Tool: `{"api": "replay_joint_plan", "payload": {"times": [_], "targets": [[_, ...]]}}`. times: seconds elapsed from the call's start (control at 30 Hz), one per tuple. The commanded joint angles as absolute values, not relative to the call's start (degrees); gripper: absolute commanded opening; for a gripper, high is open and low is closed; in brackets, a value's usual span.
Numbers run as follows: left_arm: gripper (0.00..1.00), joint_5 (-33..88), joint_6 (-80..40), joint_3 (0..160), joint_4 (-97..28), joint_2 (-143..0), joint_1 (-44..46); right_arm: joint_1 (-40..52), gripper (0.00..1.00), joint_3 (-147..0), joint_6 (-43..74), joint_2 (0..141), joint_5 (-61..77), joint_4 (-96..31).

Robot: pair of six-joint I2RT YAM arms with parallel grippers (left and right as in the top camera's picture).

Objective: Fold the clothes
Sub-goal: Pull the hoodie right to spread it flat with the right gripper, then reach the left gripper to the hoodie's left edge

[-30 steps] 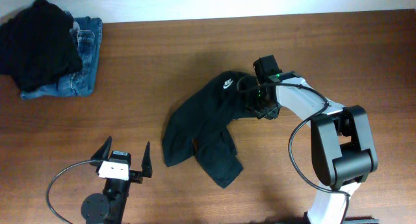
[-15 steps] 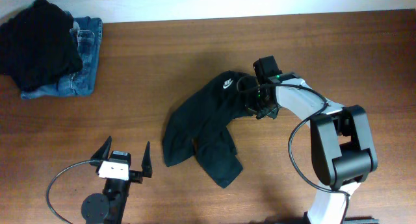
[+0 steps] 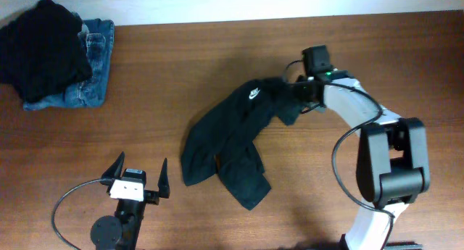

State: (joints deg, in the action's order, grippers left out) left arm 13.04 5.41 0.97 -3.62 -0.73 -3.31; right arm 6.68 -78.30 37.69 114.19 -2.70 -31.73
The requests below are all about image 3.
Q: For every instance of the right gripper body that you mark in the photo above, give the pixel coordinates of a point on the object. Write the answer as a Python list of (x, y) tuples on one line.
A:
[(301, 94)]

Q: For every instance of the folded blue jeans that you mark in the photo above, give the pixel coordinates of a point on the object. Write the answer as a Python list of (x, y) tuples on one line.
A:
[(97, 40)]

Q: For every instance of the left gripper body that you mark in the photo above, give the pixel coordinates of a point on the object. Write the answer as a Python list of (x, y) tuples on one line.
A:
[(152, 198)]

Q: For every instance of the black Nike t-shirt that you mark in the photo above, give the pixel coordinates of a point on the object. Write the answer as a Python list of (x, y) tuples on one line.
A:
[(221, 142)]

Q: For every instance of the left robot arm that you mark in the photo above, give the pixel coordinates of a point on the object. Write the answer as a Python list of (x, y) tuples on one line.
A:
[(120, 231)]

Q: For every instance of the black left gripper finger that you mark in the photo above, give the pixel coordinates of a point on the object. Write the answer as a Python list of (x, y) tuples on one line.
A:
[(114, 170), (163, 182)]

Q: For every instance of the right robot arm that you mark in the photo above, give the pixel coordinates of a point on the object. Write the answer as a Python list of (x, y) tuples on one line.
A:
[(392, 167)]

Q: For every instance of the black folded garment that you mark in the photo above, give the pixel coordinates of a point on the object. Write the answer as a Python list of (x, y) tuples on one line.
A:
[(41, 53)]

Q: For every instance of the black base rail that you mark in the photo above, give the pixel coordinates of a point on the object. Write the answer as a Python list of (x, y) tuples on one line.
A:
[(398, 246)]

